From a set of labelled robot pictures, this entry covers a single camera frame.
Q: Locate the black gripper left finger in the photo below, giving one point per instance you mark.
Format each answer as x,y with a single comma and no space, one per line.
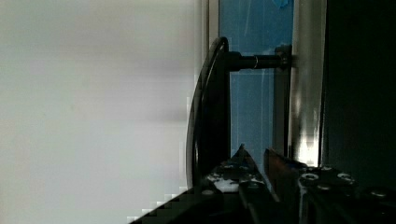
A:
230,174

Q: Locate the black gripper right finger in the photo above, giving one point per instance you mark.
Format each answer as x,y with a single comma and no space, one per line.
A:
325,195

